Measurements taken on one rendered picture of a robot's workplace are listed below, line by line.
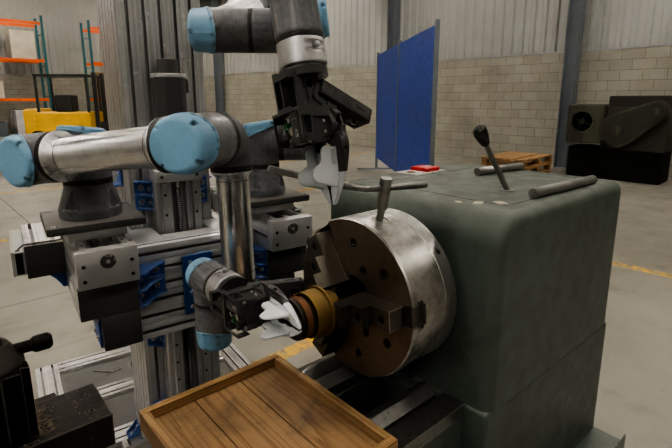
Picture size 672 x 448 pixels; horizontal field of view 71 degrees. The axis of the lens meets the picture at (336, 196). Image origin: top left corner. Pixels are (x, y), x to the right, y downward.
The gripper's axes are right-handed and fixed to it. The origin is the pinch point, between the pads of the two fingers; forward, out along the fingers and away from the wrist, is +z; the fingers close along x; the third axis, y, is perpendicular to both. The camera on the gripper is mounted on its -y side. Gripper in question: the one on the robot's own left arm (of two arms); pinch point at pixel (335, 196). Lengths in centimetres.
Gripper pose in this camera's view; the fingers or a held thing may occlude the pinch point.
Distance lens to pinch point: 74.8
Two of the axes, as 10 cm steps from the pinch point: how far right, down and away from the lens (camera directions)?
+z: 1.6, 9.9, 0.1
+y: -7.5, 1.3, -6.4
